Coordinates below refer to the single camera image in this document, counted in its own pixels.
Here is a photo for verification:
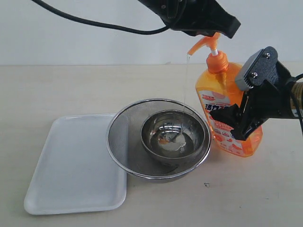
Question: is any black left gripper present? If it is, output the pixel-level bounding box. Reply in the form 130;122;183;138
140;0;241;38

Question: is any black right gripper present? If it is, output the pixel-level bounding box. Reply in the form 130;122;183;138
210;80;295;141

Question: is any orange dish soap pump bottle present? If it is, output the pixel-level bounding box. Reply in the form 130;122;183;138
187;33;263;157

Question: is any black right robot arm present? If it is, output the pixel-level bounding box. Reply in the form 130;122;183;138
210;81;303;141

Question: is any small stainless steel bowl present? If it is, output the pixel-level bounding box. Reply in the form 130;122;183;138
141;110;206;166

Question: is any steel mesh strainer basket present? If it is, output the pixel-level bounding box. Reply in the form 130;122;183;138
107;98;211;183

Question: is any white rectangular plastic tray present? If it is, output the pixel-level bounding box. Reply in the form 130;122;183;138
24;113;127;215

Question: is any black left camera cable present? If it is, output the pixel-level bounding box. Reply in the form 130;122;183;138
30;0;170;35

